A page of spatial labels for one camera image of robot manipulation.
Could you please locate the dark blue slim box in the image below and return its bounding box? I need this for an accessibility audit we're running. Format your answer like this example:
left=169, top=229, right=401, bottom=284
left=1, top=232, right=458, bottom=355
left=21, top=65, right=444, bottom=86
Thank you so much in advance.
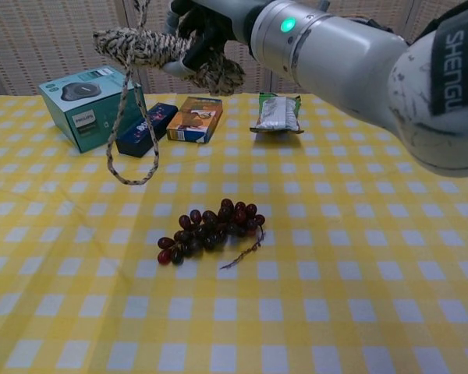
left=115, top=102, right=179, bottom=159

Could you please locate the dark red grape bunch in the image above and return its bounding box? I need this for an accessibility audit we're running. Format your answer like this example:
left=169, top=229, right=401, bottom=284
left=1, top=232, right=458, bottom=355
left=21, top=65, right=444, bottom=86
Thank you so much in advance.
left=157, top=198, right=267, bottom=270

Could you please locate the black printed velcro strap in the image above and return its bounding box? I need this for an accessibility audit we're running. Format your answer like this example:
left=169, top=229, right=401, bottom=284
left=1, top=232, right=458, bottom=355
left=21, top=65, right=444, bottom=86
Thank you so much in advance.
left=411, top=0, right=468, bottom=116

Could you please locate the orange printed carton box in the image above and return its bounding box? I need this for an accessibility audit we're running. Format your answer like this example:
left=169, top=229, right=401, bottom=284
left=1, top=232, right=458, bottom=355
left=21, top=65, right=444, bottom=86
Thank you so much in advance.
left=166, top=96, right=224, bottom=144

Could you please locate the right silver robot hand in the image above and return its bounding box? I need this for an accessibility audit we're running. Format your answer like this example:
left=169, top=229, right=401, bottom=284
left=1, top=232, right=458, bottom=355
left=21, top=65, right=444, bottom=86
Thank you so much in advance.
left=164, top=0, right=258, bottom=78

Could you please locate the teal Philips speaker box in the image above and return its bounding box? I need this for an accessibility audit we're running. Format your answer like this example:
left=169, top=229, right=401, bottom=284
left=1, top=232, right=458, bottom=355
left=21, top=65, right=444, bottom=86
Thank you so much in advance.
left=37, top=65, right=147, bottom=153

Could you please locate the speckled beige braided rope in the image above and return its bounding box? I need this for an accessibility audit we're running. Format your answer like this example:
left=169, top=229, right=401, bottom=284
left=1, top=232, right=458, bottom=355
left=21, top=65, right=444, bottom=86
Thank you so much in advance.
left=92, top=0, right=246, bottom=186

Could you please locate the green silver snack bag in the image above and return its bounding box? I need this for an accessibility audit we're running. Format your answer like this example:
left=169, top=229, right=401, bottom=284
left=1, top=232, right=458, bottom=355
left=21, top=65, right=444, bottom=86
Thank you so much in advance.
left=249, top=92, right=305, bottom=136

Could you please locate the woven beige folding screen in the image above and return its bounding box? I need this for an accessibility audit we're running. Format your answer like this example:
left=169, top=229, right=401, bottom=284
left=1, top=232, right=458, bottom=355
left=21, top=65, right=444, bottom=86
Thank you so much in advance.
left=0, top=0, right=468, bottom=97

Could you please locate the yellow white checked tablecloth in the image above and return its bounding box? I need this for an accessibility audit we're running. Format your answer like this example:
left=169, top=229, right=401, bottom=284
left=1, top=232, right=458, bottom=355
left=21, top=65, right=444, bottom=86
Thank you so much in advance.
left=0, top=92, right=468, bottom=374

